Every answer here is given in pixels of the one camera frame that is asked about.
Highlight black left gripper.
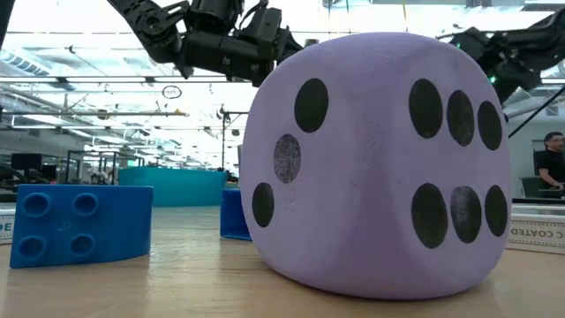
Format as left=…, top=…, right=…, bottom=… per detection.
left=251, top=28, right=305, bottom=86

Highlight purple foam die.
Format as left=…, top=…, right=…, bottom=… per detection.
left=239, top=31, right=513, bottom=301

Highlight blue curved brick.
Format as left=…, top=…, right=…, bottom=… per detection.
left=8, top=184, right=154, bottom=270

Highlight card box teal print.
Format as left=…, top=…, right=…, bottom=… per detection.
left=0, top=208, right=17, bottom=246

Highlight black stand pole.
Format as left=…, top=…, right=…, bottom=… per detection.
left=215, top=105, right=249, bottom=171

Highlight teal plastic bin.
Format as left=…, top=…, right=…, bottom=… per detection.
left=117, top=166, right=228, bottom=208

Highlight black monitor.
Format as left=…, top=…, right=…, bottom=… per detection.
left=11, top=153, right=43, bottom=172

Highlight grey office chair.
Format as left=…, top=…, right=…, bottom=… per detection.
left=519, top=176, right=544, bottom=200

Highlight person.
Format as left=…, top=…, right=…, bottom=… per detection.
left=532, top=131, right=565, bottom=191

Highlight plain white card box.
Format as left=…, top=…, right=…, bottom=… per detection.
left=504, top=213, right=565, bottom=257

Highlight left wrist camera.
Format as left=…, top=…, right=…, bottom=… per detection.
left=237, top=5, right=284, bottom=45

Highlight black cable bundle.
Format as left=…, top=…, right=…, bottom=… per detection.
left=0, top=165, right=27, bottom=192

